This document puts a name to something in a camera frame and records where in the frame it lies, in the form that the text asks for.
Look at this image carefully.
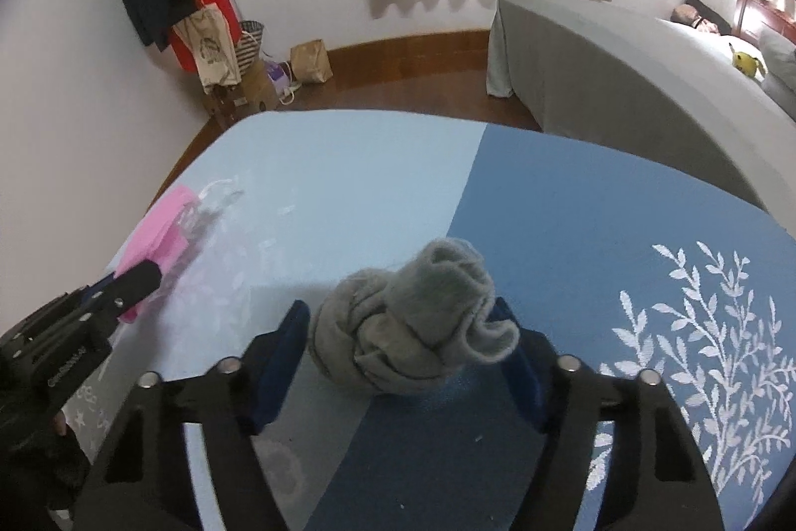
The pink plastic bag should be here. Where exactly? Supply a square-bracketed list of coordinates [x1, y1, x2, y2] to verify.
[114, 178, 246, 326]

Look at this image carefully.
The grey sock bundle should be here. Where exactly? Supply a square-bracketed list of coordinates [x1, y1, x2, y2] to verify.
[307, 237, 519, 396]

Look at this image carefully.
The blue patterned bed sheet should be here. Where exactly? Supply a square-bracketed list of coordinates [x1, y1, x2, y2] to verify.
[74, 107, 796, 531]

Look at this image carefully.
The cardboard box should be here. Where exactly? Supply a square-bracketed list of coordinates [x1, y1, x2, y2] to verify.
[202, 61, 279, 131]

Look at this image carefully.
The beige tote bag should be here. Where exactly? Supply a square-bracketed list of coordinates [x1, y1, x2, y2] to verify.
[173, 4, 241, 93]

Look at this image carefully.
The striped bag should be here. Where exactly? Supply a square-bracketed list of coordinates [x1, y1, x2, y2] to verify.
[235, 20, 265, 74]

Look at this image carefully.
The brown paper bag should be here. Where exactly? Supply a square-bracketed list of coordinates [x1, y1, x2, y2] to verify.
[290, 39, 333, 85]

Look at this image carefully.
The red hanging bag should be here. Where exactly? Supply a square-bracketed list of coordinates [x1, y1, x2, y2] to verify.
[168, 0, 244, 73]

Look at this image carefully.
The grey covered bed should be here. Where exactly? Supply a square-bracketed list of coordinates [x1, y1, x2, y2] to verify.
[487, 0, 795, 230]

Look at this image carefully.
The yellow plush toy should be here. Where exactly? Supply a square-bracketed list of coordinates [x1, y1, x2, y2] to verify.
[730, 44, 766, 82]

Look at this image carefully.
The pink item on bed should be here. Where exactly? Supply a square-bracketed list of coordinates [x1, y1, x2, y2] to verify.
[669, 0, 733, 35]

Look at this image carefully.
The red wooden headboard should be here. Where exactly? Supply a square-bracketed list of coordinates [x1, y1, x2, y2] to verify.
[733, 0, 795, 43]

